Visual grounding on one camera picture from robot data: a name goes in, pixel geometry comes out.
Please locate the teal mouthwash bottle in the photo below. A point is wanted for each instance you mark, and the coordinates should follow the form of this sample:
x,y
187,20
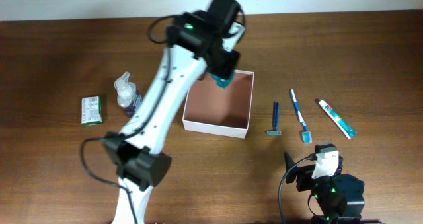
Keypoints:
x,y
223,83

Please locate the blue disposable razor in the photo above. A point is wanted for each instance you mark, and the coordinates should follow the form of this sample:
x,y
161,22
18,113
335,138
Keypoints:
x,y
275,121

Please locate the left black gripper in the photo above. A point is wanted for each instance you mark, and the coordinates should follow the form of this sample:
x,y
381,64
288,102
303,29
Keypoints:
x,y
227,70

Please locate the clear purple spray bottle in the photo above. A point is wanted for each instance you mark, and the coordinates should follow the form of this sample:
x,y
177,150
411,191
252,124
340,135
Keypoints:
x,y
128,96

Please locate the white teal toothpaste tube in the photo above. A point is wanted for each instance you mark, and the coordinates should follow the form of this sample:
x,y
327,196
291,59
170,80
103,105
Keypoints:
x,y
343,126

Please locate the white open cardboard box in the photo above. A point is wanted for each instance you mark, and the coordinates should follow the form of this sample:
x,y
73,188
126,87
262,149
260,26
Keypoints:
x,y
213,110

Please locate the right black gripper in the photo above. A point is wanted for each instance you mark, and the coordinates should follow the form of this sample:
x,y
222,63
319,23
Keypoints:
x,y
305,174

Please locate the blue white toothbrush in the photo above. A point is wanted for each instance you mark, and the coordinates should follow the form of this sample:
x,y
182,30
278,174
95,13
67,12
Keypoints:
x,y
306,134

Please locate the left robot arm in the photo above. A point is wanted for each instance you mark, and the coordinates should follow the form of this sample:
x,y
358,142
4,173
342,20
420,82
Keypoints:
x,y
196,44

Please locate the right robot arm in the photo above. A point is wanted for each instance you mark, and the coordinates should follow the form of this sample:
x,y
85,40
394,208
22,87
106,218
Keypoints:
x,y
340,196

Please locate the green white soap box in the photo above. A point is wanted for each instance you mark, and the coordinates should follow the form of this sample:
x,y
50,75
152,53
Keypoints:
x,y
91,111

